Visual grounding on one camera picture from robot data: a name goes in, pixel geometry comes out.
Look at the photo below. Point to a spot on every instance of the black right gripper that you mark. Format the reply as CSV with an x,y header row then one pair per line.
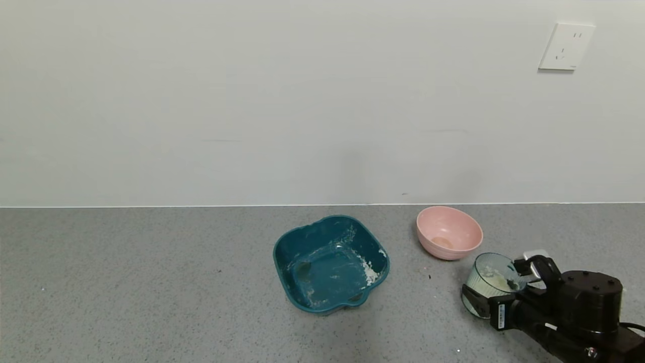
x,y
500,315

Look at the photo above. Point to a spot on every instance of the clear ribbed plastic cup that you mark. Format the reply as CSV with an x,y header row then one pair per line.
x,y
472,277

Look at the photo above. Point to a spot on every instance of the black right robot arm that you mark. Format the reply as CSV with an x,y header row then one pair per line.
x,y
589,302

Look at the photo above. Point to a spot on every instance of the pink bowl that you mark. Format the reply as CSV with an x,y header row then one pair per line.
x,y
448,229

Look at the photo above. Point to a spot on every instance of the teal square plastic tray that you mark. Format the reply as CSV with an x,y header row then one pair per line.
x,y
327,267

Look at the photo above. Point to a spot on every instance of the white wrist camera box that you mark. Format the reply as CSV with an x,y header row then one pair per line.
x,y
535,254

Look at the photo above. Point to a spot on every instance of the white wall socket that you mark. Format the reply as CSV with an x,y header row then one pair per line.
x,y
567,46

